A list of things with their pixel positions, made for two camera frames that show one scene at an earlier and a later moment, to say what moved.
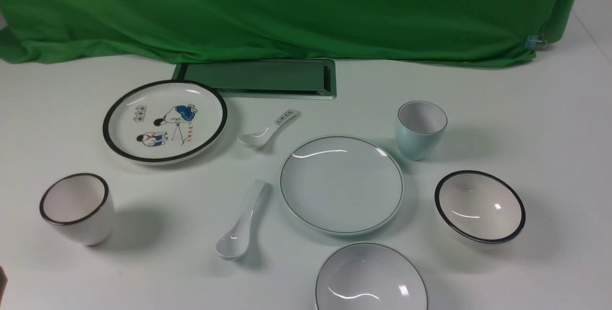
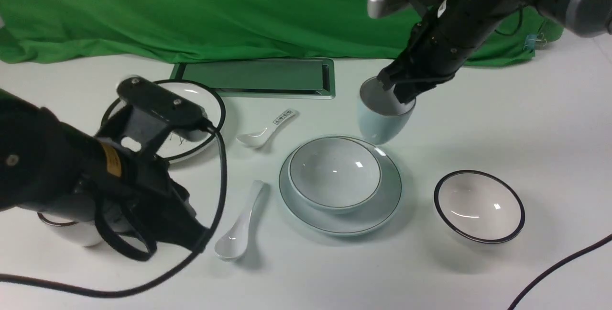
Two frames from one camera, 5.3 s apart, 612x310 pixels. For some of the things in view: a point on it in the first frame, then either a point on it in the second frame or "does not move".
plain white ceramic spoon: (234, 243) does not move
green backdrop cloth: (478, 16) does not move
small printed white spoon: (260, 139) does not move
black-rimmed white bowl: (478, 209) does not move
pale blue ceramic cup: (420, 127) -> (382, 113)
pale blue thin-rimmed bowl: (372, 275) -> (334, 174)
